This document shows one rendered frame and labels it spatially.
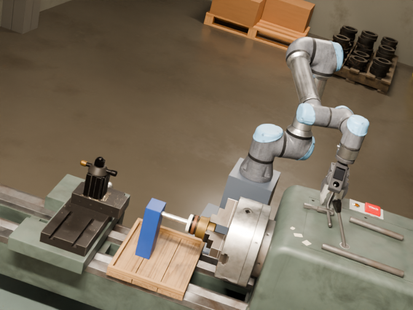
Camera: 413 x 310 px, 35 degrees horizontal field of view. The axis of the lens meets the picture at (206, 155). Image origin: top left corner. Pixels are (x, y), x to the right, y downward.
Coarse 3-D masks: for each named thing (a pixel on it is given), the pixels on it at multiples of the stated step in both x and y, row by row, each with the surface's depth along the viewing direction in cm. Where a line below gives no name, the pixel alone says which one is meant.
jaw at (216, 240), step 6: (210, 234) 238; (216, 234) 239; (222, 234) 240; (204, 240) 239; (210, 240) 235; (216, 240) 235; (222, 240) 236; (210, 246) 236; (216, 246) 232; (222, 246) 233; (210, 252) 232; (216, 252) 231; (222, 258) 230
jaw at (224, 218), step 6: (228, 198) 243; (228, 204) 243; (234, 204) 243; (222, 210) 243; (228, 210) 243; (234, 210) 242; (216, 216) 243; (222, 216) 242; (228, 216) 242; (216, 222) 242; (222, 222) 242; (228, 222) 242
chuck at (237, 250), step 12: (240, 204) 235; (252, 204) 237; (240, 216) 231; (252, 216) 232; (240, 228) 228; (252, 228) 229; (228, 240) 228; (240, 240) 227; (228, 252) 228; (240, 252) 227; (228, 264) 230; (240, 264) 229; (216, 276) 238; (228, 276) 234
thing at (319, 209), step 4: (304, 204) 239; (308, 204) 239; (308, 208) 239; (312, 208) 239; (316, 208) 239; (320, 208) 239; (324, 208) 239; (320, 212) 240; (324, 212) 239; (332, 212) 239
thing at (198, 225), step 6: (198, 216) 244; (192, 222) 241; (198, 222) 242; (204, 222) 241; (210, 222) 243; (192, 228) 241; (198, 228) 240; (204, 228) 240; (210, 228) 241; (192, 234) 243; (198, 234) 241; (204, 234) 240
